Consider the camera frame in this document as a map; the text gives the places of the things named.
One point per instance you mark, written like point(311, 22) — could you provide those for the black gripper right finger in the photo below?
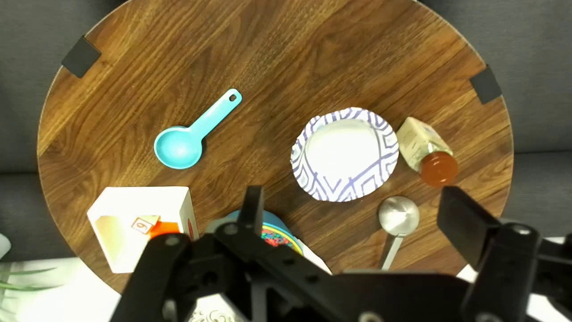
point(470, 226)

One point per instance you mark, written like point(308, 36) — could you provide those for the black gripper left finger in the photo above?
point(252, 208)

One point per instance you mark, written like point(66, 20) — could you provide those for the red rectangular block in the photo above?
point(165, 228)

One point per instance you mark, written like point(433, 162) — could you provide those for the yellow bowl with blue outside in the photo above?
point(279, 228)

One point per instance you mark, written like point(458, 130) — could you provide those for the colourful gravel pebbles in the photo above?
point(274, 239)

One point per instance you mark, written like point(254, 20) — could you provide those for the steel ladle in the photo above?
point(397, 215)

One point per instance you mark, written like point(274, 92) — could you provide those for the teal plastic measuring scoop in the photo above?
point(177, 147)

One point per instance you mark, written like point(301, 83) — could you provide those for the spice bottle with brown cap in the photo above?
point(420, 144)

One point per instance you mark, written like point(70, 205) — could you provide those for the white paper plate blue pattern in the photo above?
point(342, 156)

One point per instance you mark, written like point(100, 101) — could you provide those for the light wooden box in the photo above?
point(136, 199)

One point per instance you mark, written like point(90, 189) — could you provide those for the grey sofa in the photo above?
point(24, 90)
point(537, 72)

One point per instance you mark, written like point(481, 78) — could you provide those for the green plant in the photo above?
point(15, 280)

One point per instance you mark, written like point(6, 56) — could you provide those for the black table leg bracket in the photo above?
point(487, 83)
point(81, 56)

